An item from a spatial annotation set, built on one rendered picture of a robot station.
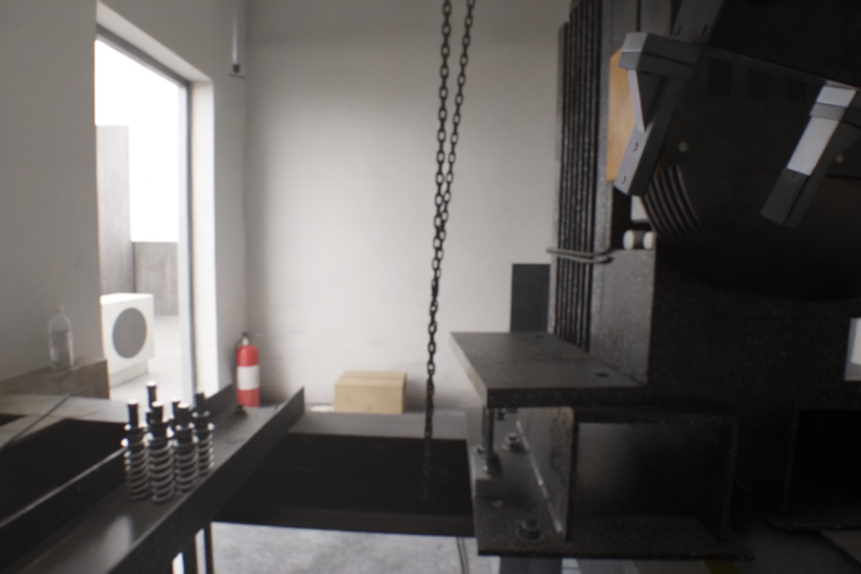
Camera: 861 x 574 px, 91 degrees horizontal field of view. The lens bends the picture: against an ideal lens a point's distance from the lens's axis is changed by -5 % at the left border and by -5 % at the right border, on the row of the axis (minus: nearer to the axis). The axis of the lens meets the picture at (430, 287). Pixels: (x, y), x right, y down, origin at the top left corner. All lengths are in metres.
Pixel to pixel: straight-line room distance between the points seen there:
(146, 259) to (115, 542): 7.39
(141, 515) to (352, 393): 2.06
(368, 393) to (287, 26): 2.47
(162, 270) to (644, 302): 7.60
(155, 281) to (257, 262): 4.86
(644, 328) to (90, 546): 0.86
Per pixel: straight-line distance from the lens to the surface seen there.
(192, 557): 0.95
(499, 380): 0.69
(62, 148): 2.09
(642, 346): 0.74
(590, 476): 0.96
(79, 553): 0.85
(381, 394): 2.82
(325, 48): 3.40
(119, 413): 1.41
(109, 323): 4.10
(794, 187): 0.44
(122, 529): 0.87
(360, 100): 3.23
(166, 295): 7.98
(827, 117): 0.44
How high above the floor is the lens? 1.10
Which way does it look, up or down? 5 degrees down
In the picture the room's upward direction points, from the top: 1 degrees clockwise
